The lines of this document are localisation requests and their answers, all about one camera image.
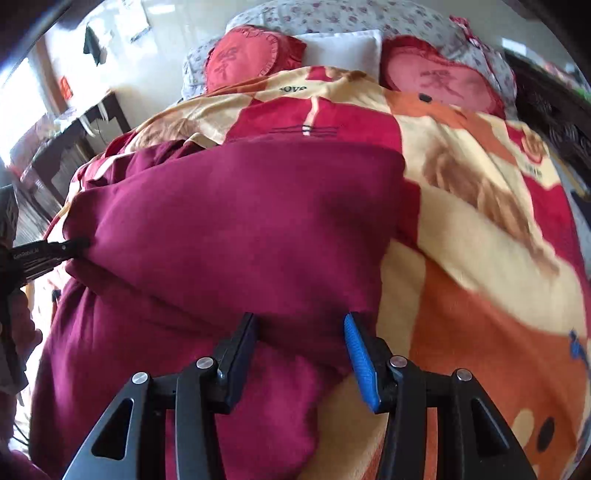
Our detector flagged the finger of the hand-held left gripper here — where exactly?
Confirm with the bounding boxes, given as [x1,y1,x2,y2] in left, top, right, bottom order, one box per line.
[44,237,91,265]

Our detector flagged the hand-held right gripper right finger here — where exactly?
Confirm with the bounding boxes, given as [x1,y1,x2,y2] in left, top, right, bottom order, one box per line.
[343,313,539,480]

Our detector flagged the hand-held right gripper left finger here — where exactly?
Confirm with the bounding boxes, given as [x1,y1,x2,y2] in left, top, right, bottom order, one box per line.
[62,312,258,480]

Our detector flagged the maroon garment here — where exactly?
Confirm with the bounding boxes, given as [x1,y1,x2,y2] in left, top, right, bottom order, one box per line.
[28,138,407,480]

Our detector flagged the person's left hand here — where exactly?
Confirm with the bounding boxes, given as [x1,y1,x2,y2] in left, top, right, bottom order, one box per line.
[9,288,44,365]

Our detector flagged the dark wooden desk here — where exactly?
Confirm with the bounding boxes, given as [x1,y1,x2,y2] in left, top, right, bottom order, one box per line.
[9,90,132,208]

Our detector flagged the printed orange red blanket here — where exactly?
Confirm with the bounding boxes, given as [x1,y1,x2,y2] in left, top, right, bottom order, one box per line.
[46,65,591,480]

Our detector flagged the red heart pillow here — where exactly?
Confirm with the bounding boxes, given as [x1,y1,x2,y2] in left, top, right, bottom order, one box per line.
[203,25,308,93]
[381,34,509,118]

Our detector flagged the white pillow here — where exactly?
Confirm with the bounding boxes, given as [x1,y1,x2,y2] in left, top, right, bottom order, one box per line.
[291,28,384,77]

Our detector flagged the dark carved wooden headboard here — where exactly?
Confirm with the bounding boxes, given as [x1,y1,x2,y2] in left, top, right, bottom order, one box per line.
[503,48,591,185]

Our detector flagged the black cloth on wall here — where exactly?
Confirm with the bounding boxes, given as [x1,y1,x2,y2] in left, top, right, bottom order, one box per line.
[83,25,103,63]

